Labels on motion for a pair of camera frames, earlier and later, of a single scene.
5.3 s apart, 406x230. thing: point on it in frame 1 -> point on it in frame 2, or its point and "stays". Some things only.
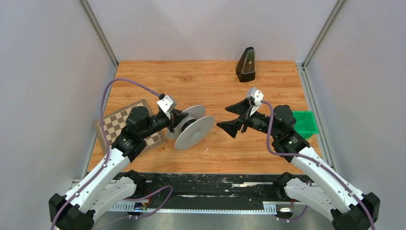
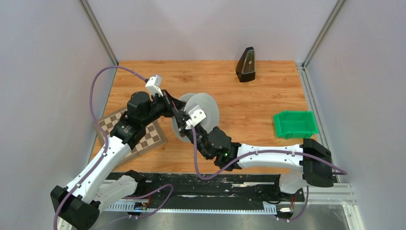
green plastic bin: (306, 125) stays
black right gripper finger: (231, 126) -> (181, 120)
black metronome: (245, 67) stays
